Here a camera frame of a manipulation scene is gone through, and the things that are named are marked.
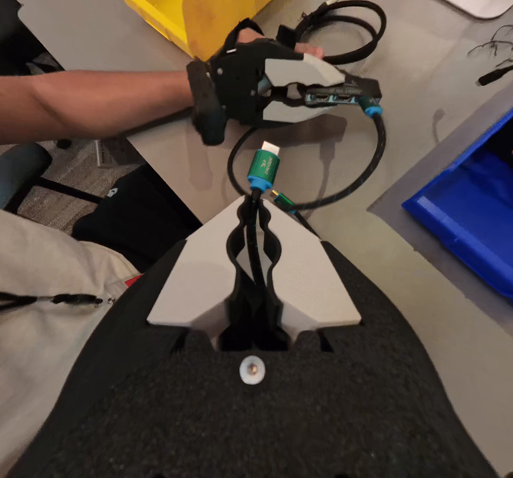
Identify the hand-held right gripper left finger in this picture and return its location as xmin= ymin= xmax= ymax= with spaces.
xmin=146 ymin=195 xmax=257 ymax=351

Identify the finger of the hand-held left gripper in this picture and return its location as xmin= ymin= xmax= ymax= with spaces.
xmin=261 ymin=95 xmax=334 ymax=124
xmin=262 ymin=53 xmax=346 ymax=88

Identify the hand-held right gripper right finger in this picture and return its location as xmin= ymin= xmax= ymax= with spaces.
xmin=258 ymin=201 xmax=362 ymax=345

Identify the black switch box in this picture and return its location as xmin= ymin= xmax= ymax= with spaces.
xmin=305 ymin=75 xmax=382 ymax=106

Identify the black cable with green plugs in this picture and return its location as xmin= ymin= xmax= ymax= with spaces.
xmin=227 ymin=95 xmax=388 ymax=212
xmin=246 ymin=141 xmax=319 ymax=298

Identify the yellow plastic bin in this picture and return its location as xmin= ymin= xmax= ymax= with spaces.
xmin=107 ymin=0 xmax=308 ymax=62

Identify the person's left forearm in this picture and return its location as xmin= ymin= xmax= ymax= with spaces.
xmin=0 ymin=70 xmax=195 ymax=145

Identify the person's left hand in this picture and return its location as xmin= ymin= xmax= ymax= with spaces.
xmin=236 ymin=25 xmax=325 ymax=60

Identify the black bag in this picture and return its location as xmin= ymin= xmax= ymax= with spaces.
xmin=71 ymin=163 xmax=203 ymax=272

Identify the beige garment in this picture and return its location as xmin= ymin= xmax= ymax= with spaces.
xmin=0 ymin=209 xmax=142 ymax=464

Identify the dark grey mat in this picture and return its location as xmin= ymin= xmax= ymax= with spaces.
xmin=367 ymin=85 xmax=513 ymax=314

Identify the large blue bin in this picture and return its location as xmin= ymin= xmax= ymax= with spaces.
xmin=402 ymin=108 xmax=513 ymax=301

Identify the black plug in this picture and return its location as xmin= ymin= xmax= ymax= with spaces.
xmin=476 ymin=65 xmax=513 ymax=87

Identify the black office chair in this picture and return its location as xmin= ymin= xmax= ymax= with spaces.
xmin=0 ymin=142 xmax=102 ymax=215

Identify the thick black cable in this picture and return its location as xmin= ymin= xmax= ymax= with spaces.
xmin=294 ymin=0 xmax=388 ymax=66

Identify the thin black wire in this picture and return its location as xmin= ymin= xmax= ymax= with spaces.
xmin=467 ymin=24 xmax=513 ymax=71

